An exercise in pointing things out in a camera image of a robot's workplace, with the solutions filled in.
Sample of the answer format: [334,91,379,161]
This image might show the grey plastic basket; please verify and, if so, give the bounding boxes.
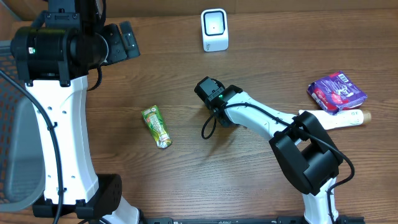
[0,40,46,213]

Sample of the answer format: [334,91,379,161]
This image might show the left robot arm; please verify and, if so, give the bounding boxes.
[11,1,142,224]

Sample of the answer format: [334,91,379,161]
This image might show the white tube gold cap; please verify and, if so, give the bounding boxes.
[307,109,372,130]

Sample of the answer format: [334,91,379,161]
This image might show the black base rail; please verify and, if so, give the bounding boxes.
[136,215,364,224]

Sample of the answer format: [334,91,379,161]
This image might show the white barcode scanner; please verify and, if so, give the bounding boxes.
[201,8,229,52]

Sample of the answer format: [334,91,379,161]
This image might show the red purple snack package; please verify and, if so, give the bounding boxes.
[307,71,368,115]

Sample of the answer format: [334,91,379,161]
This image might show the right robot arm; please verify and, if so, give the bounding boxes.
[194,77,343,223]

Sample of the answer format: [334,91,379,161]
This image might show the green noodle snack pack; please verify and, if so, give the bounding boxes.
[142,105,172,149]

